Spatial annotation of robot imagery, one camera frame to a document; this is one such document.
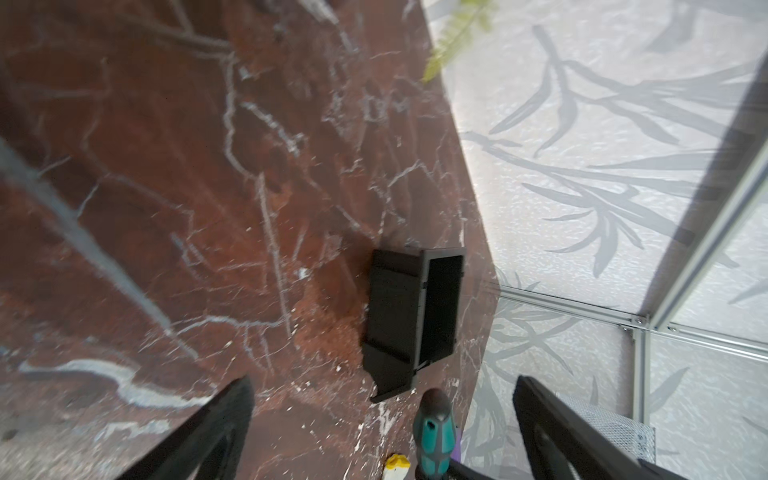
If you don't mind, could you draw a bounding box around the green handled screwdriver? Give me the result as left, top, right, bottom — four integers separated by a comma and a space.
412, 388, 457, 479

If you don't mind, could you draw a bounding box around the potted artificial plant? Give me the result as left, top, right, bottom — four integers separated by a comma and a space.
421, 0, 498, 84

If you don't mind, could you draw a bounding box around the black plastic bin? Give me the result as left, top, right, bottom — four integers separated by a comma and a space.
361, 247, 466, 404

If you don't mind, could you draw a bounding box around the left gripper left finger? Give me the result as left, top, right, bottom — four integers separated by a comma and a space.
120, 376, 254, 479

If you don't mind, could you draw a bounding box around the purple object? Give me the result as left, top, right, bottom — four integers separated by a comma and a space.
451, 432, 461, 462

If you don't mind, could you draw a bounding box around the white wire mesh basket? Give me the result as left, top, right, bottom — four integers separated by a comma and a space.
557, 394, 656, 463

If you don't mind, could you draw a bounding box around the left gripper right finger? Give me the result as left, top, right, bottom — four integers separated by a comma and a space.
513, 376, 679, 480

